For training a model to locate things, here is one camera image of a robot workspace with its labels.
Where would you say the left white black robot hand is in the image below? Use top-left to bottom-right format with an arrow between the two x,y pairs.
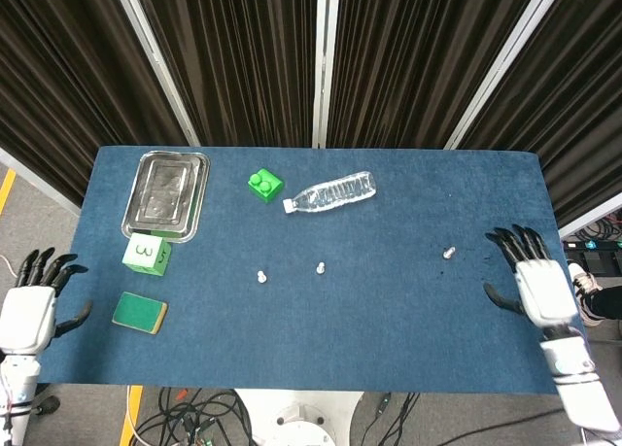
0,247 -> 93,355

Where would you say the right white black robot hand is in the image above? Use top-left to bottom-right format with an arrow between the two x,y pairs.
482,224 -> 584,343

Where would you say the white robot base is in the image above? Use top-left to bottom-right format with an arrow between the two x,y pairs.
232,389 -> 365,446

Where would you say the white black sneaker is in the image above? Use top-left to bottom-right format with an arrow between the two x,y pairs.
567,262 -> 605,326

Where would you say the black power strip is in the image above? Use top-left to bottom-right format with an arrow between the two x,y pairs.
562,240 -> 622,277

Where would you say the black caster wheel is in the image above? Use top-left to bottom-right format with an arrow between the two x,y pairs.
33,395 -> 62,416

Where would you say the green yellow sponge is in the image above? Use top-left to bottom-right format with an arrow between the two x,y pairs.
111,291 -> 169,336

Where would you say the green numbered foam die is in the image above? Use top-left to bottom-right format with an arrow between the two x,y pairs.
121,231 -> 173,276

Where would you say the rectangular stainless steel tray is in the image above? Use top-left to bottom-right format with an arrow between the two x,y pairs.
120,150 -> 211,245

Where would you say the dark pleated curtain panel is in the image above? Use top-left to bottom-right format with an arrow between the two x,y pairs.
130,0 -> 320,149
328,0 -> 544,150
459,0 -> 622,228
0,0 -> 191,209

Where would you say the blue felt table cloth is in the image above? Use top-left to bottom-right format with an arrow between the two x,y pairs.
36,146 -> 589,395

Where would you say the clear plastic water bottle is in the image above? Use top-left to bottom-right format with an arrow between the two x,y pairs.
282,170 -> 378,216

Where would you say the green toy building block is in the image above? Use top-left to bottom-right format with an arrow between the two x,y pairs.
247,167 -> 286,205

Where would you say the black floor cable bundle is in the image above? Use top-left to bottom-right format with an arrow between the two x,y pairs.
130,387 -> 254,446

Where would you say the white partition post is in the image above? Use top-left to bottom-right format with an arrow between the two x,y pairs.
109,0 -> 201,147
444,0 -> 570,151
311,0 -> 340,150

